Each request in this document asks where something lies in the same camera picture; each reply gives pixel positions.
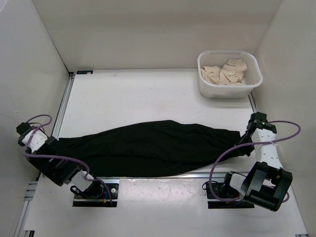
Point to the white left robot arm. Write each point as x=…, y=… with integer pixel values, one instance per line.
x=57, y=163

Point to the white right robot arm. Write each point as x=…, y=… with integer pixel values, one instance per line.
x=267, y=183

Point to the aluminium left side rail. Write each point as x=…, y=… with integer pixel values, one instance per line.
x=31, y=189

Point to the black trousers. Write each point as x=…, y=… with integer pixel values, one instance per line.
x=151, y=149

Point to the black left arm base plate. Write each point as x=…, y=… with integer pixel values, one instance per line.
x=97, y=195

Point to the beige crumpled garment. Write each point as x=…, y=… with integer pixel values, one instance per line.
x=231, y=73

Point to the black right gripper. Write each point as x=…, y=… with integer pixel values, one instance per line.
x=247, y=150

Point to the white plastic basket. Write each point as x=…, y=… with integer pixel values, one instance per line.
x=252, y=79

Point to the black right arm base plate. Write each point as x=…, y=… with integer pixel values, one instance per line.
x=221, y=191

